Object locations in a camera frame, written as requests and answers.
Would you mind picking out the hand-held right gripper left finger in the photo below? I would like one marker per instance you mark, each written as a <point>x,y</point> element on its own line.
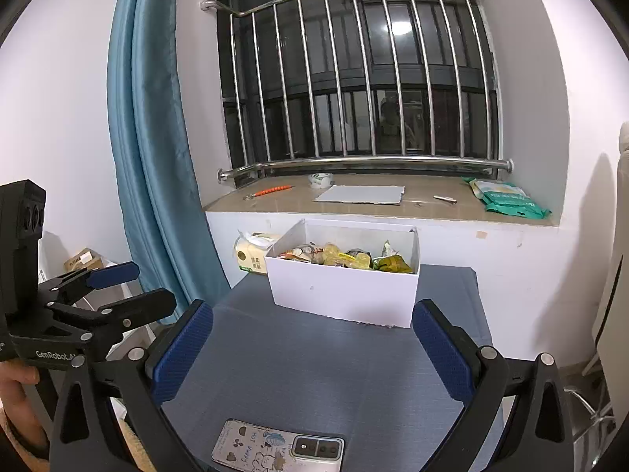
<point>184,354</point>

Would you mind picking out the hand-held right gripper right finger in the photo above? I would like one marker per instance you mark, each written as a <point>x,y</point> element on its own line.
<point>442,354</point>

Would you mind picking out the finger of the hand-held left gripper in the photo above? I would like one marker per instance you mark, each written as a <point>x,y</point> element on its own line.
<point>142,307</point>
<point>115,274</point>

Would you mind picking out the yellow-green snack packet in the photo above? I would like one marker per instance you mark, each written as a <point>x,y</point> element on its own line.
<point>393,263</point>

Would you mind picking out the white cardboard box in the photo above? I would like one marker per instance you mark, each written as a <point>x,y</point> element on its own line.
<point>344,290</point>

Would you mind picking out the yellow jelly cup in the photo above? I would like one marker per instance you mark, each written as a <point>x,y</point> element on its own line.
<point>361,260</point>

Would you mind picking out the person's left hand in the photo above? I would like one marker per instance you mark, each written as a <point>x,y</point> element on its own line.
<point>19,393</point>

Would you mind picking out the brown cardboard box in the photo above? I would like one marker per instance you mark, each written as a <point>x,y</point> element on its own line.
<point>83,258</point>

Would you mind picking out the grey-blue table cloth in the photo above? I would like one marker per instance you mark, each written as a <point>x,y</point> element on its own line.
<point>295,368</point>

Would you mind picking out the beige tissue pack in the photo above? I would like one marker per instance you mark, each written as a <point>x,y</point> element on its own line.
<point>250,260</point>

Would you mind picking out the smartphone with cartoon case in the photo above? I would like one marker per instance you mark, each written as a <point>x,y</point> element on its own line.
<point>255,447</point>

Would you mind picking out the blue curtain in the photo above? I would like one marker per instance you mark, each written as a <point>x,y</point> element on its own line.
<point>147,157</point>

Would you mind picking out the small white stick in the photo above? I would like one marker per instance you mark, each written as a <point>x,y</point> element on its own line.
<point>444,199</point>

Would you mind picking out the dark green plastic bag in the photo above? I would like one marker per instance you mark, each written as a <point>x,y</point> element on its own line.
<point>521,209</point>

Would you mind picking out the pale green plastic bag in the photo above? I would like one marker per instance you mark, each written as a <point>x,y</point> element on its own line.
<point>496,188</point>

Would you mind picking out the orange beaded tool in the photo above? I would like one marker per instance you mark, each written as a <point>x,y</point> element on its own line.
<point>272,190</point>

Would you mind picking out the grey paper sheet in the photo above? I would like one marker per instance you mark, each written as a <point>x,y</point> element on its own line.
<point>358,194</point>

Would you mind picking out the steel window railing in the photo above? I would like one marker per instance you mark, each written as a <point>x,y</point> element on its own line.
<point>368,162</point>

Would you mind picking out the white-green tape roll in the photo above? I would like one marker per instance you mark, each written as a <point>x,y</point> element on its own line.
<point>319,181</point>

